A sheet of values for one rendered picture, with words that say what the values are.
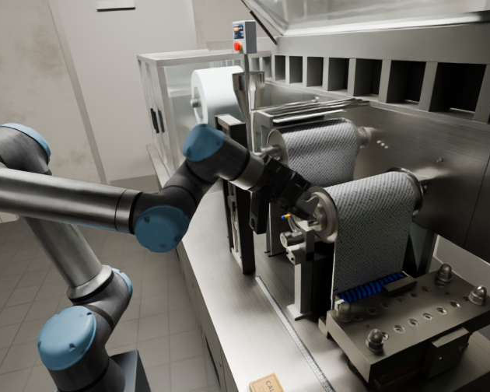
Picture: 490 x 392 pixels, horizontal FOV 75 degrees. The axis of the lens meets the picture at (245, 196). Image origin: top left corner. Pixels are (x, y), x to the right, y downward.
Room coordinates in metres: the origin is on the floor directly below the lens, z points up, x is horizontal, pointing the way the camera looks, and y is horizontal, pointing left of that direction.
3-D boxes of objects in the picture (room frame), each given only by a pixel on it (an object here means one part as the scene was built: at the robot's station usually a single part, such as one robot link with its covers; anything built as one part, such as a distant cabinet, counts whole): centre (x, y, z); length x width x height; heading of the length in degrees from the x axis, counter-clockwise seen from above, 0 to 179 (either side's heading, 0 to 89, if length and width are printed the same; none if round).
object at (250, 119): (1.40, -0.05, 1.18); 0.14 x 0.14 x 0.57
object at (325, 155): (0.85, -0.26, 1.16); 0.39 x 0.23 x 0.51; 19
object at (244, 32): (1.22, -0.03, 1.66); 0.07 x 0.07 x 0.10; 35
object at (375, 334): (0.48, -0.26, 1.05); 0.04 x 0.04 x 0.04
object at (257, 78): (1.40, -0.05, 1.50); 0.14 x 0.14 x 0.06
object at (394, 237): (0.67, -0.32, 1.11); 0.23 x 0.01 x 0.18; 109
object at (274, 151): (0.92, -0.08, 1.33); 0.06 x 0.06 x 0.06; 19
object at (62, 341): (0.51, 0.41, 1.07); 0.13 x 0.12 x 0.14; 172
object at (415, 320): (0.57, -0.40, 1.00); 0.40 x 0.16 x 0.06; 109
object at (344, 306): (0.56, -0.22, 1.05); 0.04 x 0.04 x 0.04
